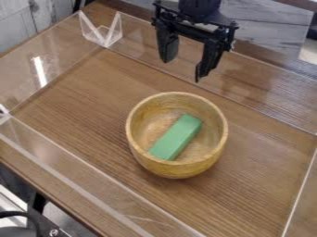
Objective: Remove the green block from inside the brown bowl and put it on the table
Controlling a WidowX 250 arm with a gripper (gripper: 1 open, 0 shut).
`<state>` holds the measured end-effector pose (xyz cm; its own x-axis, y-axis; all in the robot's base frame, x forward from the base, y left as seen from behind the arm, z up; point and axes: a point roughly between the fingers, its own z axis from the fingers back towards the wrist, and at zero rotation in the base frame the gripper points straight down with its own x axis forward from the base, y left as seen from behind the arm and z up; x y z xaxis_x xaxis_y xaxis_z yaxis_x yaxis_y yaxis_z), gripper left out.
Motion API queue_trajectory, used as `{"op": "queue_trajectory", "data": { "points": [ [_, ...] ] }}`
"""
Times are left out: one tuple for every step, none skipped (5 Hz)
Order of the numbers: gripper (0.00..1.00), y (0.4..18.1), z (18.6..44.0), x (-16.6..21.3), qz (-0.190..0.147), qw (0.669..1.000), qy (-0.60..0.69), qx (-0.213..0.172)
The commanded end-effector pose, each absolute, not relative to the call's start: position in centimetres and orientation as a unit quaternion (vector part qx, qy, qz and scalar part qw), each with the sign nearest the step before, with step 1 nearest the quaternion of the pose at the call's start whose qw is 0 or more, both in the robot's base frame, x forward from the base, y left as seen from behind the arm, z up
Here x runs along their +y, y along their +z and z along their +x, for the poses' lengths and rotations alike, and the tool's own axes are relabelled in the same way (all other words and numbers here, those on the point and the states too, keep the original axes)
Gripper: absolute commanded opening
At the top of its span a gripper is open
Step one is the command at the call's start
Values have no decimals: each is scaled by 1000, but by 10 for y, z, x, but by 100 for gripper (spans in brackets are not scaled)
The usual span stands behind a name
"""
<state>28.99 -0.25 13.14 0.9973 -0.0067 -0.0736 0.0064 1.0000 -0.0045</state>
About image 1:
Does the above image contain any green rectangular block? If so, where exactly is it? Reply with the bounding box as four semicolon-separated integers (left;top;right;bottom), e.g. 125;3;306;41
149;114;202;161

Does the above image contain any brown wooden bowl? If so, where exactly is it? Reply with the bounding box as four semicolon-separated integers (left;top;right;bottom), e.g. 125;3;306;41
126;92;229;179

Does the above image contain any clear acrylic tray wall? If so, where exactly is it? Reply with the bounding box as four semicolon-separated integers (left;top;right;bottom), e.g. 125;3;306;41
0;5;317;237

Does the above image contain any black cable under table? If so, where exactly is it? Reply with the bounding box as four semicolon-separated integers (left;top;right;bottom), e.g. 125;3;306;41
0;210;42;237

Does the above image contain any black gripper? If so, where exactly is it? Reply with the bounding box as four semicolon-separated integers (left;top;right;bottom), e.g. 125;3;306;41
153;0;240;82

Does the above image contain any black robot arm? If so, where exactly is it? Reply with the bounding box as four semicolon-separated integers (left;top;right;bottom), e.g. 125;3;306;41
151;0;240;81

